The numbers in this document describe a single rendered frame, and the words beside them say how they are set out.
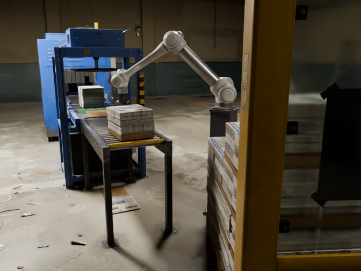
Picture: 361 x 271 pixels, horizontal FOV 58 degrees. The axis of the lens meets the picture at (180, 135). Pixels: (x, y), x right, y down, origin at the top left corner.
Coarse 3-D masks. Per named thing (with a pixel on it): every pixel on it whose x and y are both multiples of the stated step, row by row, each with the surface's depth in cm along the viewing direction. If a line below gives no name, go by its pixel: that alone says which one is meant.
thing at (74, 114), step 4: (92, 108) 426; (96, 108) 427; (100, 108) 426; (104, 108) 426; (72, 112) 397; (76, 112) 395; (80, 112) 392; (84, 112) 392; (72, 116) 387; (76, 116) 371; (80, 116) 367; (84, 116) 367; (88, 116) 367; (104, 116) 368; (72, 120) 388; (76, 120) 356; (76, 124) 356
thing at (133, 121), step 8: (120, 112) 251; (128, 112) 253; (136, 112) 256; (144, 112) 259; (152, 112) 263; (120, 120) 251; (128, 120) 254; (136, 120) 257; (144, 120) 260; (152, 120) 263; (120, 128) 254; (128, 128) 255; (136, 128) 258; (144, 128) 262; (152, 128) 264
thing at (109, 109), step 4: (132, 104) 291; (136, 104) 292; (108, 108) 276; (112, 108) 271; (116, 108) 272; (120, 108) 272; (108, 112) 278; (108, 116) 281; (108, 120) 284; (112, 120) 271; (112, 124) 272; (112, 128) 274
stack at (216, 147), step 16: (208, 144) 255; (224, 144) 236; (208, 160) 259; (224, 160) 199; (208, 176) 254; (224, 176) 200; (208, 208) 263; (224, 208) 195; (208, 224) 265; (224, 224) 199; (208, 240) 262; (224, 240) 199; (224, 256) 202
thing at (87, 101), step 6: (78, 90) 450; (84, 90) 423; (90, 90) 426; (96, 90) 430; (102, 90) 432; (84, 96) 425; (90, 96) 428; (96, 96) 431; (102, 96) 434; (84, 102) 427; (90, 102) 430; (96, 102) 433; (102, 102) 436
